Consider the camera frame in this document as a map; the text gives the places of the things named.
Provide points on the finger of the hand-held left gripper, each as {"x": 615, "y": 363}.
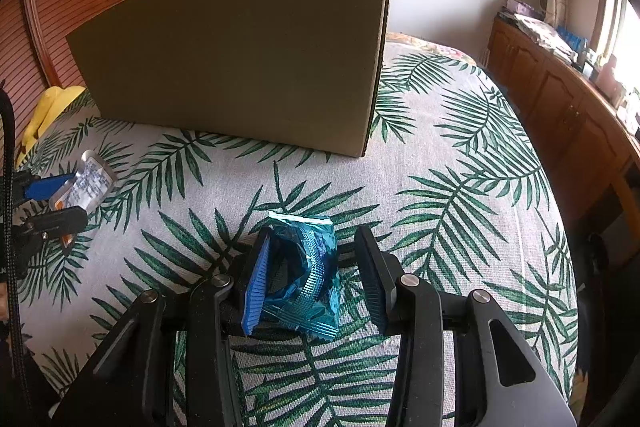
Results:
{"x": 57, "y": 219}
{"x": 47, "y": 188}

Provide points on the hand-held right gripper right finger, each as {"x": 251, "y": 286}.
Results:
{"x": 372, "y": 277}

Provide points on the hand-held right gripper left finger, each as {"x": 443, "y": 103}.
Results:
{"x": 257, "y": 287}

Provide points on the silver packet with orange label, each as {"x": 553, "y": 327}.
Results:
{"x": 90, "y": 184}

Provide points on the blue foil snack packet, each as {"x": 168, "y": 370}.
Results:
{"x": 310, "y": 277}

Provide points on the brown cardboard box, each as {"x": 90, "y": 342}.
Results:
{"x": 225, "y": 57}

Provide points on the leaf print bed sheet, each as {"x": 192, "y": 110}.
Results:
{"x": 450, "y": 207}

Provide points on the wooden cabinet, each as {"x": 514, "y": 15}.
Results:
{"x": 560, "y": 107}

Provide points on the pile of papers and packets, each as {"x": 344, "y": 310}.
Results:
{"x": 530, "y": 24}

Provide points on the row of blue packets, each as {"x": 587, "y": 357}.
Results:
{"x": 572, "y": 39}

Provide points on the window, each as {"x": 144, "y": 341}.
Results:
{"x": 620, "y": 22}

